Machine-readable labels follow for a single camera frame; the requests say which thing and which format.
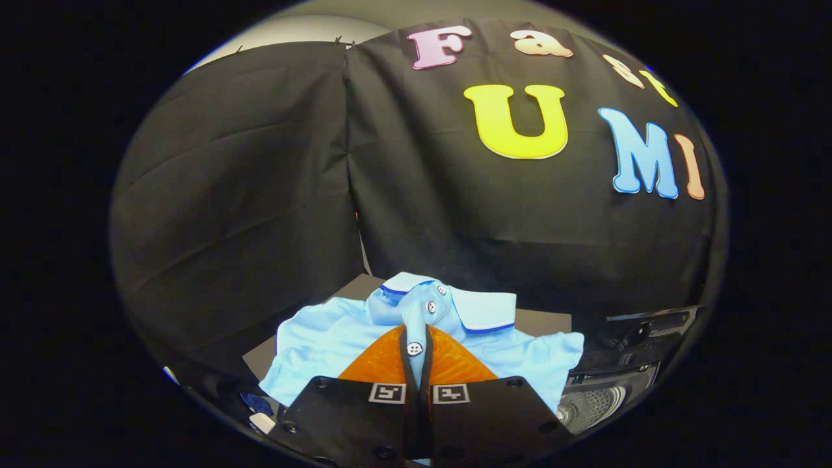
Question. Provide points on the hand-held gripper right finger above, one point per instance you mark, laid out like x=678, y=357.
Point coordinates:
x=494, y=416

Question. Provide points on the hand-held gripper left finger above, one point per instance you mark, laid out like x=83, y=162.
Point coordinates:
x=351, y=416

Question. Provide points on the light blue polo shirt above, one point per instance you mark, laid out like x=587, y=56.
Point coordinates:
x=325, y=338

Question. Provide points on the grey cabinet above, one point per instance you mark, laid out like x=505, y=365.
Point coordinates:
x=546, y=323

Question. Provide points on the black backdrop cloth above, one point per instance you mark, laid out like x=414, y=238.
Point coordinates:
x=260, y=162

